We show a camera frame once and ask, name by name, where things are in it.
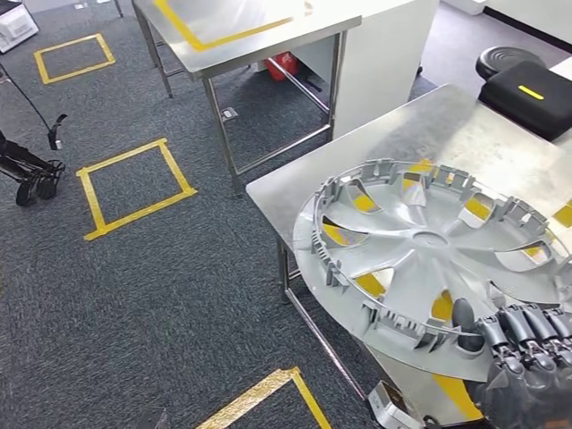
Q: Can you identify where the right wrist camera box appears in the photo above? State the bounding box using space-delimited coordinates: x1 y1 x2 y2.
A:
367 380 423 429

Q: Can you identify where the white cabinet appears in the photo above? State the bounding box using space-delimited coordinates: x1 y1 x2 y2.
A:
292 0 441 141

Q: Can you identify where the white box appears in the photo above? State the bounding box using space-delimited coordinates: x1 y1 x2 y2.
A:
0 1 41 55

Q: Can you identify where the black round stool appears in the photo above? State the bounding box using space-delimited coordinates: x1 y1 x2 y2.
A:
475 46 547 81

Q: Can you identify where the stainless steel workbench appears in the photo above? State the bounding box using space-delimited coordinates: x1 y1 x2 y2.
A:
245 82 572 429

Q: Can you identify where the stainless steel table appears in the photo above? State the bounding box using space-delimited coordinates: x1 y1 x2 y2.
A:
131 0 363 198

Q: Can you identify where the black folded tripod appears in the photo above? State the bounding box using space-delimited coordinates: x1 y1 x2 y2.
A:
0 63 68 207

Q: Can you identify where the white desk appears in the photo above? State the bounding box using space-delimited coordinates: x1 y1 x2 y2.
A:
549 55 572 81

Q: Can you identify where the yellow tape on workbench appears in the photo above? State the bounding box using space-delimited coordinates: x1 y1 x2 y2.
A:
322 158 572 423

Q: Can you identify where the black hard case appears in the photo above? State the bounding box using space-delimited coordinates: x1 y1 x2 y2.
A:
478 61 572 142

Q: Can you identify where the red object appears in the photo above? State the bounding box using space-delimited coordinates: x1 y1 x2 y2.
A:
263 52 301 83

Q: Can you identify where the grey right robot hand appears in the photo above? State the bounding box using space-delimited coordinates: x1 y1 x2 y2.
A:
452 298 572 429

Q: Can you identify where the grey plastic wheel hubcap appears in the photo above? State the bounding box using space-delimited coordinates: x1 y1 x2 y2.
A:
292 158 572 383

